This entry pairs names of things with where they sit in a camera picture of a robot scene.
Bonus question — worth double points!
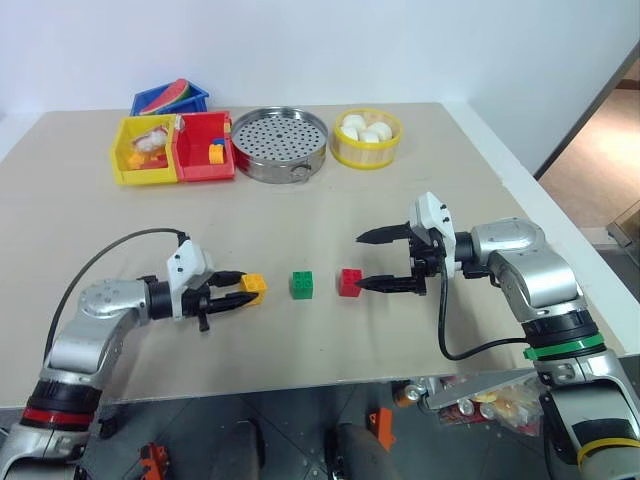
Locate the orange yellow toy pieces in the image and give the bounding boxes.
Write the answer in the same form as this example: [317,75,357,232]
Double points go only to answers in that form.
[126,150,169,171]

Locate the green toy brick cube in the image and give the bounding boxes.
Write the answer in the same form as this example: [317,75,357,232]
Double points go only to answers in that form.
[289,269,316,301]

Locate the blue plastic bin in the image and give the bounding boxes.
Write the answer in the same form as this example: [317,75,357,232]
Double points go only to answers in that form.
[130,79,211,118]

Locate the red toy brick cube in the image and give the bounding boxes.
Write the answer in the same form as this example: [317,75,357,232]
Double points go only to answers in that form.
[337,267,364,299]

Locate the orange plastic part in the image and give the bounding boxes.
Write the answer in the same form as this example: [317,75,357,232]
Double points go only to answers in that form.
[368,407,397,454]
[138,441,174,480]

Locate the colourful snack bags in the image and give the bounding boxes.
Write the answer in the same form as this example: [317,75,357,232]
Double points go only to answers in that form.
[438,382,545,440]

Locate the dark rounded shape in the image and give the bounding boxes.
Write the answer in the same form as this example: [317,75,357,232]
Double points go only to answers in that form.
[331,422,397,480]

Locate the yellow plastic bin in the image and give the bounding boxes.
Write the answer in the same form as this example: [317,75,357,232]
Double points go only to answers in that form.
[109,114,181,188]

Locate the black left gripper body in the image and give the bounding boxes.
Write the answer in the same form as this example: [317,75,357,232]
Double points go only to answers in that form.
[180,272,222,334]

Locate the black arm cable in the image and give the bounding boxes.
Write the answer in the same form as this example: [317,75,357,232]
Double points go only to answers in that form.
[43,228,190,359]
[437,248,532,362]

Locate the white crumpled toy item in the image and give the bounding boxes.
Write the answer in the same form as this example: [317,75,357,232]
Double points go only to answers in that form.
[133,126,169,153]

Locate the red plastic bin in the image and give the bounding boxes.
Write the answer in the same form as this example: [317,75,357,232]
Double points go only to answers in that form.
[174,110,238,183]

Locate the toy watermelon slice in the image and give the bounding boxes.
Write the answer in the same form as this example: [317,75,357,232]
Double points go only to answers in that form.
[137,77,193,117]

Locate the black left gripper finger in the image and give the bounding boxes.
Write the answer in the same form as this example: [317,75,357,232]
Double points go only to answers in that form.
[212,269,250,289]
[208,292,259,314]

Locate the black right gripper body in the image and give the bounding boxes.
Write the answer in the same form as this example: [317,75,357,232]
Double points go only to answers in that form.
[407,224,446,297]

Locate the drink can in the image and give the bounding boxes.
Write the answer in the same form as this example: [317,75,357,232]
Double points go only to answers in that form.
[394,381,427,410]

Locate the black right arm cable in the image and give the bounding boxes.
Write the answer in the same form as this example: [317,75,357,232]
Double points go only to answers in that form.
[437,248,532,362]

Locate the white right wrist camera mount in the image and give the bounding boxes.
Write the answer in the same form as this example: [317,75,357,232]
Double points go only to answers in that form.
[407,191,459,279]

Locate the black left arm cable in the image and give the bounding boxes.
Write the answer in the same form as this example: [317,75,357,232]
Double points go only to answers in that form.
[43,228,190,359]

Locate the yellow toy brick cube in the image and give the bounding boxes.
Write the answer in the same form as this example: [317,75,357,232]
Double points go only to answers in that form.
[239,271,268,307]

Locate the yellow rimmed steamer basket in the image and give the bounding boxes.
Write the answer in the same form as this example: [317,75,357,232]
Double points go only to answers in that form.
[330,107,405,172]

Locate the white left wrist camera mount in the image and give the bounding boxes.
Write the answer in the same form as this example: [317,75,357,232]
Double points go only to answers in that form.
[166,239,216,318]

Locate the perforated steel steamer tray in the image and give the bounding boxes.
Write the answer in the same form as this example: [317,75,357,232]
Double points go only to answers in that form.
[230,105,330,186]

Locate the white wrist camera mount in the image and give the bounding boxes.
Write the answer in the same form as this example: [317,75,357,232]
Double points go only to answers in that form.
[166,239,216,318]
[407,191,459,279]

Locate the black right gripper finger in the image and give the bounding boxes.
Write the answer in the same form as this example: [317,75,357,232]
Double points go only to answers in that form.
[354,221,414,246]
[355,274,419,295]

